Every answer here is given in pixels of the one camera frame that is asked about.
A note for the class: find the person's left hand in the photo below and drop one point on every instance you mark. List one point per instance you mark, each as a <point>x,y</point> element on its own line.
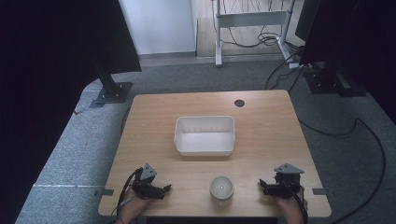
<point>134,203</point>

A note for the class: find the white plastic bin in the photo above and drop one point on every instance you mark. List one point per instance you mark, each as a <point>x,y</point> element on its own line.
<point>204,137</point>

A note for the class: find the person's right hand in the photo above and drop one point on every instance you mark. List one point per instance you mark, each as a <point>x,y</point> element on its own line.
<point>289,203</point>

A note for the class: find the white desk frame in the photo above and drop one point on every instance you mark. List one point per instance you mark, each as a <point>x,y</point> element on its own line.
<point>249,19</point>

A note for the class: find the black metal stand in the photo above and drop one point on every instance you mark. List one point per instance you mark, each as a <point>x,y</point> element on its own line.
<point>330,82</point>
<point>112,91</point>

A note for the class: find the black curtain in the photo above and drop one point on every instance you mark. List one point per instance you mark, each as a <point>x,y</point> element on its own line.
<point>46,77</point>
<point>358,37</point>

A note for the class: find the white power strip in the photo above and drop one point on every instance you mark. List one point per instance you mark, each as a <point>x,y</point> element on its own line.
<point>295,65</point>

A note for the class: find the black table grommet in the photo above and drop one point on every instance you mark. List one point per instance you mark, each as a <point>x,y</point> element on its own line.
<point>239,103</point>

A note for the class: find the grey tape piece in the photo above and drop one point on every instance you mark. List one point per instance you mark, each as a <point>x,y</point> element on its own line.
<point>106,192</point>
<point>319,191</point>

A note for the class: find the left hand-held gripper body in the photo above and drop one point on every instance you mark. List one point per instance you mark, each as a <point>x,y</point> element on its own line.
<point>144,183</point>

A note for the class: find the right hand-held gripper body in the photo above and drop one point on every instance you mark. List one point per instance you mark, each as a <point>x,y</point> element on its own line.
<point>288,182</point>

